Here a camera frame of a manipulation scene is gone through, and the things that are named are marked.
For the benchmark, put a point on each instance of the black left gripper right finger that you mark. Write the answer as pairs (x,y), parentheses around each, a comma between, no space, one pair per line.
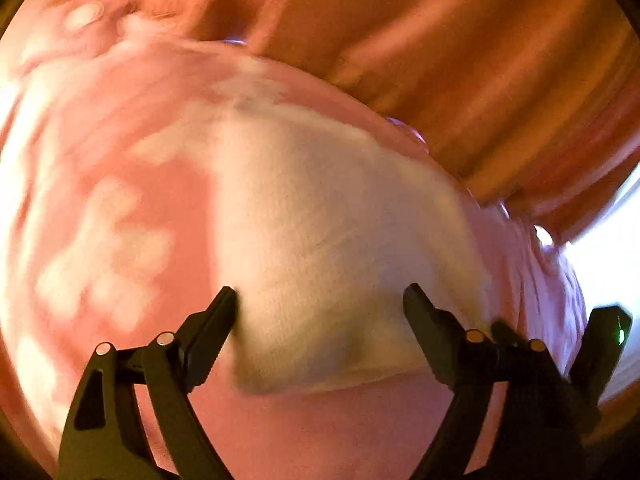
(536,437)

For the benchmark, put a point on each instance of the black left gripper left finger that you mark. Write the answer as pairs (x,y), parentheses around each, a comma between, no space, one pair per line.
(103,436)

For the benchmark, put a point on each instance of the white fuzzy sock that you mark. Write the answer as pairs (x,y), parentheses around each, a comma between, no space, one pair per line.
(320,231)

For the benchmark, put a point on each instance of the orange satin curtain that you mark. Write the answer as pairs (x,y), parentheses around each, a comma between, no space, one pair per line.
(530,103)

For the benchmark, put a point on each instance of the pink fleece blanket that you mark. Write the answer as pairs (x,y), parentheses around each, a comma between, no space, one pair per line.
(108,224)

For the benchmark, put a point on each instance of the pink pillow with button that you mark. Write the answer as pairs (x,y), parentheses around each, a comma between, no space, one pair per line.
(84,28)

